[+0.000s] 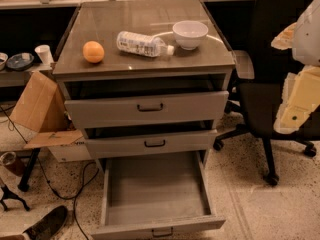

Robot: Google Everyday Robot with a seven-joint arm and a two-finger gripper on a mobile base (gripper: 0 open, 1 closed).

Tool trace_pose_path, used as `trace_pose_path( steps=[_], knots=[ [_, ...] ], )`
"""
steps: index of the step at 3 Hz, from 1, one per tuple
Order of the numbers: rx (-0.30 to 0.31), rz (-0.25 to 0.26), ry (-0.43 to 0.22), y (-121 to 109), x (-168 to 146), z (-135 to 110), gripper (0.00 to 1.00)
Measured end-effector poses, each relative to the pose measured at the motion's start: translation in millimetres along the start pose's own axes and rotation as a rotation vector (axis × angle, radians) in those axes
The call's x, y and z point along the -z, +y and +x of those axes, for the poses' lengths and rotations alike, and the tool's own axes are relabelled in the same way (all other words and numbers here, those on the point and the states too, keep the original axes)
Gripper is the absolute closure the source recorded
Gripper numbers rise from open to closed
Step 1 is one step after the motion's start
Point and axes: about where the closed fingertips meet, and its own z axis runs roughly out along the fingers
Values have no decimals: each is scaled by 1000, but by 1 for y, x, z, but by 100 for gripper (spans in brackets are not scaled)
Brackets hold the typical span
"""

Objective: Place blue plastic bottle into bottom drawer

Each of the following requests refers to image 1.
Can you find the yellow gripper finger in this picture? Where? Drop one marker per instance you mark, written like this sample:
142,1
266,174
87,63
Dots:
300,97

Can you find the clear plastic water bottle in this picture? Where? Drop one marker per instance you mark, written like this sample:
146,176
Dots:
144,45

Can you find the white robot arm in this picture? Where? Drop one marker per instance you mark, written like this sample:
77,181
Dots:
303,37

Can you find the middle grey drawer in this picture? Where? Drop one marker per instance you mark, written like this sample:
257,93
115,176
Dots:
151,144

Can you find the grey drawer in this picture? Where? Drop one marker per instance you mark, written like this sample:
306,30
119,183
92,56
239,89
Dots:
155,197
151,144
132,111

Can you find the grey drawer cabinet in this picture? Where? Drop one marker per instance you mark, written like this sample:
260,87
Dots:
120,74

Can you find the bottom grey drawer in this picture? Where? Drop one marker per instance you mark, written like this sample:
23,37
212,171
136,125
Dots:
155,197

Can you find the top grey drawer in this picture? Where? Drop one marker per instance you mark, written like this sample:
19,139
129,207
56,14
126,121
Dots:
132,111

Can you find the black office chair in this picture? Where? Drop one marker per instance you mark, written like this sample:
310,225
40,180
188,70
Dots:
261,71

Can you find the white ceramic bowl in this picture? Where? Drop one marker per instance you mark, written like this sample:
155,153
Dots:
189,34

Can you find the orange fruit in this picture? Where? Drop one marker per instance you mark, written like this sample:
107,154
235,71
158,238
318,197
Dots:
93,52

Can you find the white paper cup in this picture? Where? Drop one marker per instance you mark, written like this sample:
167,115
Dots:
44,53

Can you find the brown cardboard box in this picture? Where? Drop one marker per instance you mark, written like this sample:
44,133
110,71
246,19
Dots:
41,109

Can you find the dark blue dish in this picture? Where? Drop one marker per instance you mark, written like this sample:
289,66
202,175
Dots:
20,62

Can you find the black shoe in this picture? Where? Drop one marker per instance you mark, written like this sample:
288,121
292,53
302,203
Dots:
49,225

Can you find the black table leg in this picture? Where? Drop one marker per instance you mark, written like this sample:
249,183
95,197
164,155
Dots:
30,157

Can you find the small bowl at left edge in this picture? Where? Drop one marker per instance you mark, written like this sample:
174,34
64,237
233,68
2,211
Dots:
3,59

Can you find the brown glass jar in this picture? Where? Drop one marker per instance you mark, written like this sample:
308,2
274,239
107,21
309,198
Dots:
13,163

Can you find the black stand leg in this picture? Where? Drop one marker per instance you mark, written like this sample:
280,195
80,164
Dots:
9,195

